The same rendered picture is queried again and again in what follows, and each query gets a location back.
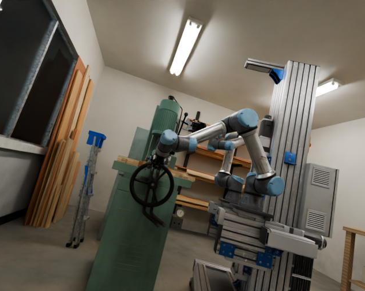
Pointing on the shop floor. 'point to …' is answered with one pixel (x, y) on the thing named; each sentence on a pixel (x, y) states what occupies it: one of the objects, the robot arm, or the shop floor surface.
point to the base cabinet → (130, 246)
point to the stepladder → (96, 138)
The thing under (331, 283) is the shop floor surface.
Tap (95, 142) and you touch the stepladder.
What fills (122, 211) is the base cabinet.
